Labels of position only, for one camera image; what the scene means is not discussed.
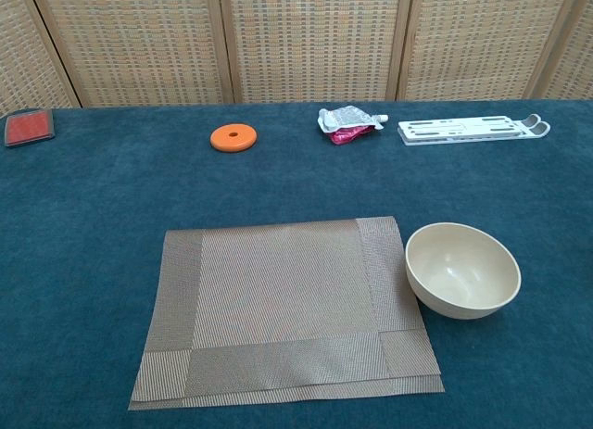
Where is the white round bowl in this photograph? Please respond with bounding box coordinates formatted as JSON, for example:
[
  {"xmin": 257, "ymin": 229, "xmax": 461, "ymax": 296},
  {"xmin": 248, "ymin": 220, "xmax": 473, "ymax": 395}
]
[{"xmin": 405, "ymin": 222, "xmax": 523, "ymax": 321}]

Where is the orange disc with hole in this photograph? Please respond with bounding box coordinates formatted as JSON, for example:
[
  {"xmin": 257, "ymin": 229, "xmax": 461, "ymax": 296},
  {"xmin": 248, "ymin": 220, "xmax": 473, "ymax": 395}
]
[{"xmin": 209, "ymin": 124, "xmax": 257, "ymax": 154}]

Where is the silver spout pouch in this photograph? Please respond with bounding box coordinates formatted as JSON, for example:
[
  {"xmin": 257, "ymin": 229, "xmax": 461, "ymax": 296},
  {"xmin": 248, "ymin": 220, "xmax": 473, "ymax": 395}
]
[{"xmin": 317, "ymin": 105, "xmax": 389, "ymax": 146}]

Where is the white folding laptop stand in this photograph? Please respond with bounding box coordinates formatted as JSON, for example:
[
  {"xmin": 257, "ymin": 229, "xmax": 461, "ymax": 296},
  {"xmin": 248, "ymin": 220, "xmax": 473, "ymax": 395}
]
[{"xmin": 397, "ymin": 113, "xmax": 551, "ymax": 147}]

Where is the red card box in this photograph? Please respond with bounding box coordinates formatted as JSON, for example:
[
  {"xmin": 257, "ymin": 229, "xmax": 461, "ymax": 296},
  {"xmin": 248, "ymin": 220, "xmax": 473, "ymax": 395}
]
[{"xmin": 4, "ymin": 109, "xmax": 57, "ymax": 148}]

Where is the brown woven placemat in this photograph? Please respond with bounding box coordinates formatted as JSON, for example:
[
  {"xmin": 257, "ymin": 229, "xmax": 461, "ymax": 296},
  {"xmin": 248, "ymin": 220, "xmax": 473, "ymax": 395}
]
[{"xmin": 127, "ymin": 217, "xmax": 447, "ymax": 411}]

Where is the teal table cover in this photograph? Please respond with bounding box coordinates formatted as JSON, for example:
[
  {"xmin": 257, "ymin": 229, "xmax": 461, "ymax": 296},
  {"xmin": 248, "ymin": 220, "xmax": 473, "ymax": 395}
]
[{"xmin": 0, "ymin": 97, "xmax": 593, "ymax": 429}]

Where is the woven wooden folding screen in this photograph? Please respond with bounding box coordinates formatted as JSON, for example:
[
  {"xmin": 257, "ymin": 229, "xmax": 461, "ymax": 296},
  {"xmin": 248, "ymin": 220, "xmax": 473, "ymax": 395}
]
[{"xmin": 0, "ymin": 0, "xmax": 593, "ymax": 118}]

